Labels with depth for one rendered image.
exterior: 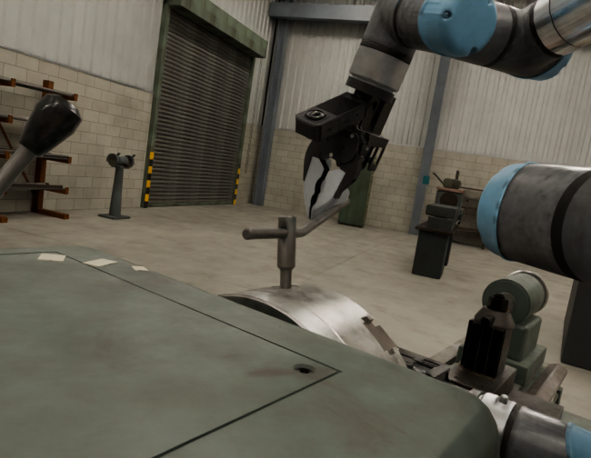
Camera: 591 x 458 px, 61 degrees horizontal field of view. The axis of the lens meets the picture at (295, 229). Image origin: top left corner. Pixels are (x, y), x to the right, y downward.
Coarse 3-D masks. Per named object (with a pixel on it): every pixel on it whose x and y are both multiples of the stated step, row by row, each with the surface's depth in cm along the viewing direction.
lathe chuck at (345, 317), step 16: (256, 288) 61; (272, 288) 59; (304, 288) 60; (320, 288) 61; (304, 304) 54; (320, 304) 55; (336, 304) 57; (352, 304) 59; (336, 320) 53; (352, 320) 55; (368, 320) 58; (352, 336) 52; (368, 336) 54; (368, 352) 52; (384, 352) 54
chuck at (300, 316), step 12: (240, 300) 54; (252, 300) 53; (264, 300) 52; (276, 300) 53; (288, 300) 54; (264, 312) 52; (276, 312) 51; (288, 312) 51; (300, 312) 52; (300, 324) 49; (312, 324) 50; (324, 324) 51; (336, 336) 51
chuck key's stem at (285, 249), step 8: (280, 216) 60; (288, 216) 59; (280, 224) 60; (288, 224) 59; (288, 232) 59; (280, 240) 60; (288, 240) 59; (280, 248) 60; (288, 248) 59; (280, 256) 60; (288, 256) 59; (280, 264) 60; (288, 264) 59; (280, 272) 60; (288, 272) 60; (280, 280) 60; (288, 280) 60; (280, 288) 60; (288, 288) 60
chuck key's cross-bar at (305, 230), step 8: (336, 208) 76; (320, 216) 70; (328, 216) 72; (312, 224) 67; (248, 232) 51; (256, 232) 52; (264, 232) 54; (272, 232) 55; (280, 232) 57; (296, 232) 62; (304, 232) 64
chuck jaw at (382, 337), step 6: (366, 324) 58; (372, 324) 58; (378, 324) 62; (372, 330) 57; (378, 330) 61; (384, 330) 62; (378, 336) 57; (384, 336) 61; (378, 342) 56; (384, 342) 57; (390, 342) 61; (384, 348) 56; (390, 348) 57; (390, 354) 56
